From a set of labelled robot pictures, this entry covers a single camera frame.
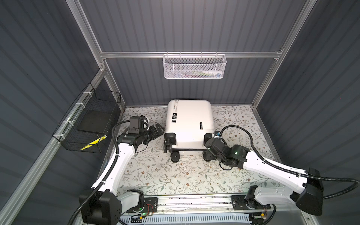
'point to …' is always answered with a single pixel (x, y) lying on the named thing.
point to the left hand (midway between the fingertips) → (159, 132)
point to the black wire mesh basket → (89, 120)
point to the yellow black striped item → (94, 142)
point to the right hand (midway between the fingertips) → (210, 152)
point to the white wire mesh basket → (191, 66)
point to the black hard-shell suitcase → (190, 123)
